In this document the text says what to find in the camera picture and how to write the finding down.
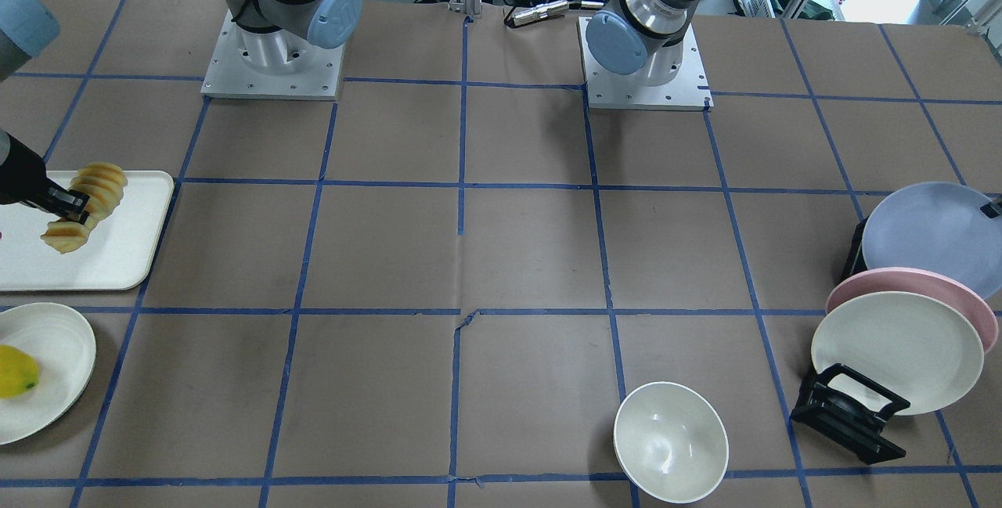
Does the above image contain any pink plate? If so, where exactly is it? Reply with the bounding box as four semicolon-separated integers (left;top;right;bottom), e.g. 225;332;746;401
824;268;1000;352

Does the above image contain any black dish rack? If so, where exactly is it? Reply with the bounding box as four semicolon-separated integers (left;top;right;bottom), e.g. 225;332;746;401
791;201;1002;467

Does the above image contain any ridged yellow bread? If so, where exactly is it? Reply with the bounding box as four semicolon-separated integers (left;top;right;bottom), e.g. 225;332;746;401
40;162;128;255

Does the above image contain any white plate with lemon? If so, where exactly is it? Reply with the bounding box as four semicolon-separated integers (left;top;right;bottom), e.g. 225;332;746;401
1;302;96;445

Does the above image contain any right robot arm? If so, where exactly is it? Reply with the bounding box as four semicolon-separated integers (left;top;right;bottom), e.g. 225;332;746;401
1;0;362;224

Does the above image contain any yellow lemon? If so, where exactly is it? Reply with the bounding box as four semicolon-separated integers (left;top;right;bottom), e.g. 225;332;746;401
1;344;41;398

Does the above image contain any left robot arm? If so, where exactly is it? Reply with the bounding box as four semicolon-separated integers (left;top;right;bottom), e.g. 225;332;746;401
584;0;702;76

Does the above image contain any cream ceramic bowl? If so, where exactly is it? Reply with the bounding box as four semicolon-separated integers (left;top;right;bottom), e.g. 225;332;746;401
613;382;730;504

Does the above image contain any cream plate in rack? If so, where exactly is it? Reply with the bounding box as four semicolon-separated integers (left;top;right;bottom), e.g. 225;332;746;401
811;291;985;416

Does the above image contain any blue plate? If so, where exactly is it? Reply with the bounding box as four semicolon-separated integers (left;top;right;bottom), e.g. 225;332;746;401
861;182;1001;300

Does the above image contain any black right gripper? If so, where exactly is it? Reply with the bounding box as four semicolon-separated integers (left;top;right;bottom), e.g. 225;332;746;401
1;131;90;224

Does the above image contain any white serving tray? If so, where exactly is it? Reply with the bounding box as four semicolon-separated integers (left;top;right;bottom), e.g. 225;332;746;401
1;171;175;293

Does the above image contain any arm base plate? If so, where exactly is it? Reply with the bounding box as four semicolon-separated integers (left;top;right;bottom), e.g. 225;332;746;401
200;13;346;102
578;16;715;112

